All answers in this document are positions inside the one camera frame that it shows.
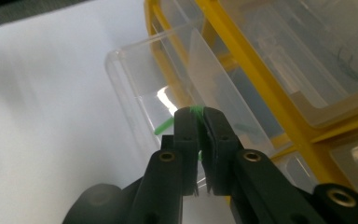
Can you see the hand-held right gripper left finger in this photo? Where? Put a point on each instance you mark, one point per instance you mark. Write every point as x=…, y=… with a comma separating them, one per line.
x=164, y=186

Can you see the set of clear drawers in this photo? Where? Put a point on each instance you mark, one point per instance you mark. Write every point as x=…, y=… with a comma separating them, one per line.
x=292, y=46

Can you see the clear plastic drawer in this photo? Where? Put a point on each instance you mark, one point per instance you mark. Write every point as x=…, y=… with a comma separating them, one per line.
x=136, y=71

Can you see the yellow black drawer organizer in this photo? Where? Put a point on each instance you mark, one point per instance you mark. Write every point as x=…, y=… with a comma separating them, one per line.
x=261, y=84

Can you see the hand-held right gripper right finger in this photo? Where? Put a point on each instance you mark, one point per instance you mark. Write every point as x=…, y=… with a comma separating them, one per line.
x=248, y=186

